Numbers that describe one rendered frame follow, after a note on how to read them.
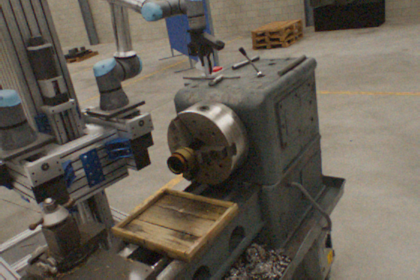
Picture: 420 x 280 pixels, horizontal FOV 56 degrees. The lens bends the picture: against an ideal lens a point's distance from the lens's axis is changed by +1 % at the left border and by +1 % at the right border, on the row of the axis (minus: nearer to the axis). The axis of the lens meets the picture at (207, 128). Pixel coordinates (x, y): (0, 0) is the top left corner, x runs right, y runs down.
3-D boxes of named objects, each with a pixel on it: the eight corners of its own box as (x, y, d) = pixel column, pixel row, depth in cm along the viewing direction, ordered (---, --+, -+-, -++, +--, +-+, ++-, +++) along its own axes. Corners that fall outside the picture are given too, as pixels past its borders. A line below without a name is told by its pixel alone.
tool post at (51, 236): (70, 236, 121) (60, 208, 117) (85, 242, 116) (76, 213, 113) (49, 251, 115) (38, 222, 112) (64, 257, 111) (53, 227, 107)
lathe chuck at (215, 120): (181, 161, 173) (178, 94, 158) (243, 185, 157) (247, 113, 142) (168, 170, 166) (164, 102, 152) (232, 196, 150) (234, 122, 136)
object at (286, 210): (263, 245, 258) (244, 124, 228) (336, 266, 230) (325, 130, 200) (212, 312, 214) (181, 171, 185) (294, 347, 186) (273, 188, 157)
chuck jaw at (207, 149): (207, 140, 151) (232, 141, 143) (210, 152, 152) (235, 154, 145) (190, 152, 142) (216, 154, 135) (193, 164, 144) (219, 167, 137)
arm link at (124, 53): (109, 81, 207) (91, -31, 183) (130, 73, 217) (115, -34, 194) (125, 84, 200) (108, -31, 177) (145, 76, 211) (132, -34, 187)
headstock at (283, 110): (244, 124, 228) (235, 58, 215) (325, 130, 200) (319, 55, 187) (182, 170, 185) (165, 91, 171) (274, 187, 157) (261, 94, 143)
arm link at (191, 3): (188, -11, 169) (204, -14, 163) (193, 16, 172) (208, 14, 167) (177, -8, 163) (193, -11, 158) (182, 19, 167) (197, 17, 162)
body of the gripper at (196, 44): (199, 53, 178) (193, 26, 174) (214, 52, 173) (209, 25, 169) (188, 57, 173) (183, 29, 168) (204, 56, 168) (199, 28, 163)
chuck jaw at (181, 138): (194, 142, 155) (176, 118, 155) (201, 136, 152) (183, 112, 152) (176, 154, 147) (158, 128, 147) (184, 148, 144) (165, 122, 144)
